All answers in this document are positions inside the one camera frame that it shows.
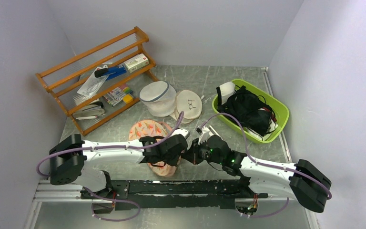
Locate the beige mesh bag with glasses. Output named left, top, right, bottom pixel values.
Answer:
left=170, top=90, right=203, bottom=124

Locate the white pen on shelf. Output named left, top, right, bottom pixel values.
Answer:
left=75, top=115, right=99, bottom=120

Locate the clear plastic packet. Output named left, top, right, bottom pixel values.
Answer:
left=77, top=65, right=108, bottom=98

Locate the grey stapler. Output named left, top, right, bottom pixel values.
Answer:
left=72, top=100, right=105, bottom=118

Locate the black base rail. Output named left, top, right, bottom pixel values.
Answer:
left=96, top=178, right=268, bottom=210

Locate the blue black stapler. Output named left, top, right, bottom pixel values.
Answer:
left=94, top=65, right=127, bottom=80

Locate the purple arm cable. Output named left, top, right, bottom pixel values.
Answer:
left=199, top=113, right=333, bottom=219
left=36, top=110, right=185, bottom=222

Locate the white garment in basket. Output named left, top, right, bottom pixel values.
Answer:
left=218, top=82, right=235, bottom=104

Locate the black clothes pile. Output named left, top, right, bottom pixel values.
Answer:
left=216, top=85, right=278, bottom=140

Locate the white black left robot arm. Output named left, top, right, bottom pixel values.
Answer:
left=49, top=129, right=189, bottom=198

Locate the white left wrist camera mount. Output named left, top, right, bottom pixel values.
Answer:
left=171, top=128, right=190, bottom=139

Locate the marker pen pack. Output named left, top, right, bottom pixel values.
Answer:
left=103, top=84, right=134, bottom=107

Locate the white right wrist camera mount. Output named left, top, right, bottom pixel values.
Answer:
left=196, top=125, right=221, bottom=144

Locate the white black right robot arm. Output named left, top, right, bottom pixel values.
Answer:
left=182, top=135, right=332, bottom=213

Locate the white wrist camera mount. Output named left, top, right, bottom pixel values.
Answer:
left=171, top=128, right=190, bottom=139
left=196, top=125, right=221, bottom=144

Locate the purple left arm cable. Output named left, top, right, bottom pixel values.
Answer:
left=36, top=110, right=185, bottom=222

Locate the white blue-rimmed mesh bag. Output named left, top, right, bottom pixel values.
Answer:
left=139, top=81, right=177, bottom=117

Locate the pink floral mesh laundry bag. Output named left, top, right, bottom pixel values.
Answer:
left=128, top=119, right=181, bottom=177

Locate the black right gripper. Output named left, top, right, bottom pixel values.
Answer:
left=182, top=137, right=224, bottom=165

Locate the orange wooden shelf rack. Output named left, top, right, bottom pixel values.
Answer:
left=36, top=26, right=157, bottom=136

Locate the white red-marked box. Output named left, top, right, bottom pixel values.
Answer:
left=123, top=53, right=149, bottom=73

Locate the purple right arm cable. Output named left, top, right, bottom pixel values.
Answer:
left=199, top=113, right=333, bottom=219

